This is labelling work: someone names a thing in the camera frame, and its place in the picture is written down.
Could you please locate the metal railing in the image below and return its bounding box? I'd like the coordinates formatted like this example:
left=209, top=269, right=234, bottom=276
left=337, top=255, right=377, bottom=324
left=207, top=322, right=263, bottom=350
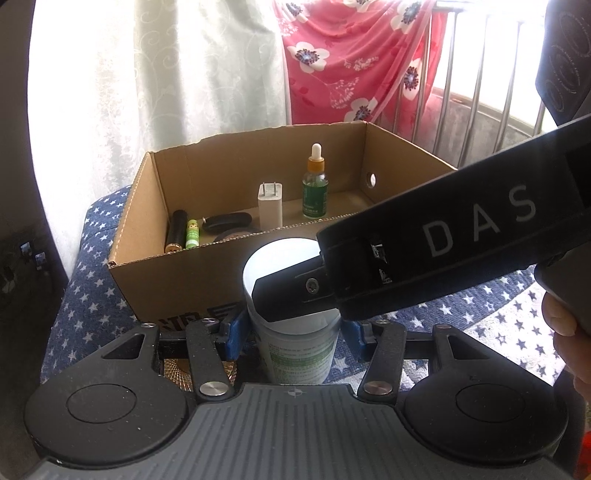
left=388, top=0, right=555, bottom=167

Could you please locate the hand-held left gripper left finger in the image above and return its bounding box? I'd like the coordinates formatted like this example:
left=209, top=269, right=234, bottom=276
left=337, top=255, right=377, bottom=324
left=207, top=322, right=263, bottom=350
left=100, top=308, right=247, bottom=401

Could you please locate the white patterned curtain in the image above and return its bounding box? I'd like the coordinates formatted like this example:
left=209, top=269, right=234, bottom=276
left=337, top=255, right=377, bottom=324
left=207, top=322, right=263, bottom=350
left=28, top=0, right=291, bottom=217

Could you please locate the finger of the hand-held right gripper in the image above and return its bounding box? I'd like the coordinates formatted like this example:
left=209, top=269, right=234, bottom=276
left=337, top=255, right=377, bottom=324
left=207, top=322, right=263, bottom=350
left=252, top=255, right=343, bottom=324

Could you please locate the black key fob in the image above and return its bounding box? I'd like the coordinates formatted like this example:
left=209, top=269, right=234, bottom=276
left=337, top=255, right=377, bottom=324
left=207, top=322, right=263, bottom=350
left=202, top=211, right=253, bottom=233

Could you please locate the round dark-rimmed disc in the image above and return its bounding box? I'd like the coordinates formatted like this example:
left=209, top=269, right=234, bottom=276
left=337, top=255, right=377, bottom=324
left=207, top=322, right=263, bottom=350
left=213, top=226, right=262, bottom=244

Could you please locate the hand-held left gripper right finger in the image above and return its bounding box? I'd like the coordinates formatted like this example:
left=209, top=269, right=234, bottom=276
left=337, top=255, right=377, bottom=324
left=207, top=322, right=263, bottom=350
left=341, top=318, right=488, bottom=400

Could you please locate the blue star-printed cloth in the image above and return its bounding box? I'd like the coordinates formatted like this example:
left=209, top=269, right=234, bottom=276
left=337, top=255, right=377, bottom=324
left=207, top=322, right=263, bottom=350
left=39, top=185, right=568, bottom=384

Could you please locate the white charger plug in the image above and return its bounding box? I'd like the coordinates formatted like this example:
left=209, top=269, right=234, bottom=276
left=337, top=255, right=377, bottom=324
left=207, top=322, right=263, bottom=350
left=257, top=181, right=283, bottom=230

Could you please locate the cardboard box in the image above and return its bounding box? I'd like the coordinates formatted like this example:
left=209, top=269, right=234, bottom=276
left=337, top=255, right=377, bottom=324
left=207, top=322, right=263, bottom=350
left=107, top=121, right=458, bottom=324

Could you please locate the gold patterned disc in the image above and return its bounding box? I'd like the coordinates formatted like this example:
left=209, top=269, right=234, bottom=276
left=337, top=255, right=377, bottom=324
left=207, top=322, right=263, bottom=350
left=154, top=355, right=241, bottom=398

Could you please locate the person's right hand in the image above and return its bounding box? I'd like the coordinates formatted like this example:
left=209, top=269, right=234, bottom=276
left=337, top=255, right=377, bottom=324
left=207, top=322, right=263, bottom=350
left=540, top=292, right=591, bottom=393

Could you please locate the white jar with green label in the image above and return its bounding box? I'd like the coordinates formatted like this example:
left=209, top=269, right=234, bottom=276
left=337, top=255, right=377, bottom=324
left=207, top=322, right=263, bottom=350
left=242, top=237, right=343, bottom=385

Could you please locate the green dropper bottle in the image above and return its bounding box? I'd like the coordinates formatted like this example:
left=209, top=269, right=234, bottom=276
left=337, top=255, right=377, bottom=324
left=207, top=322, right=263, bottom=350
left=301, top=143, right=329, bottom=219

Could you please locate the black lipstick tube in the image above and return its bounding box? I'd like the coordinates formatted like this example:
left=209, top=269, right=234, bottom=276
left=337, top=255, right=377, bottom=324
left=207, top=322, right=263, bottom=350
left=165, top=209, right=188, bottom=253

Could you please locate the red floral cloth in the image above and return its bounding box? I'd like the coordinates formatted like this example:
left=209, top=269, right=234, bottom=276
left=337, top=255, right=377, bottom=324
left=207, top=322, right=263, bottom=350
left=272, top=0, right=437, bottom=134

